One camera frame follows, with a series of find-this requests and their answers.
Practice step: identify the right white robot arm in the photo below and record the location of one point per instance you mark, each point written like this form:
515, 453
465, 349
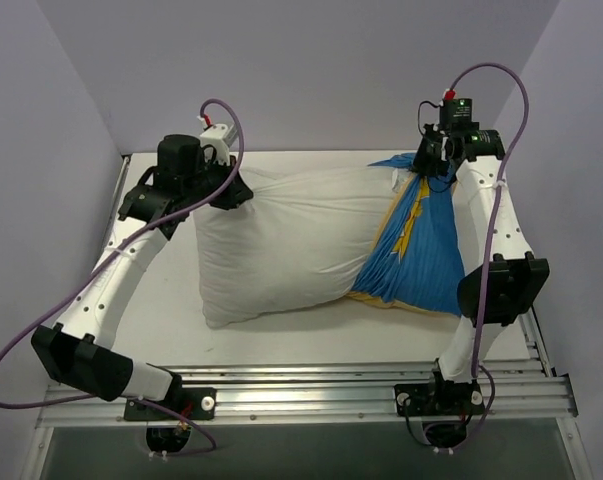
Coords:
502, 275

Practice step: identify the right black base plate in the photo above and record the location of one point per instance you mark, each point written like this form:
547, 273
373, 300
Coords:
434, 400

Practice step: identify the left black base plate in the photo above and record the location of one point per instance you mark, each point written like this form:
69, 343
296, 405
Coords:
197, 404

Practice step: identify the white pillow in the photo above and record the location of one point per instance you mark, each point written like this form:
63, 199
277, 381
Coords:
299, 242

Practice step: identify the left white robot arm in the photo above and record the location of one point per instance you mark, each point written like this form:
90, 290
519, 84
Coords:
77, 350

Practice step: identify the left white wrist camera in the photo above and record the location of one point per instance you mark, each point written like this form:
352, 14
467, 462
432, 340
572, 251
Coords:
216, 140

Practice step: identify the blue Pikachu pillowcase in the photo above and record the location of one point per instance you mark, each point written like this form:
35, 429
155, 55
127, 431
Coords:
414, 262

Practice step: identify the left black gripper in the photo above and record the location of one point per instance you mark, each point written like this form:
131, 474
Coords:
232, 191

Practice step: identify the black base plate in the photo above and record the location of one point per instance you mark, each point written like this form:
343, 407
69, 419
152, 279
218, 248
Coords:
197, 404
434, 400

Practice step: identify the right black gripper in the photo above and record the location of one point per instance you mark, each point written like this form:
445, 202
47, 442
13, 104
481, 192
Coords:
428, 158

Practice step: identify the aluminium frame rail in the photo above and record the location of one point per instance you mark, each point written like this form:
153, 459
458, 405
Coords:
337, 363

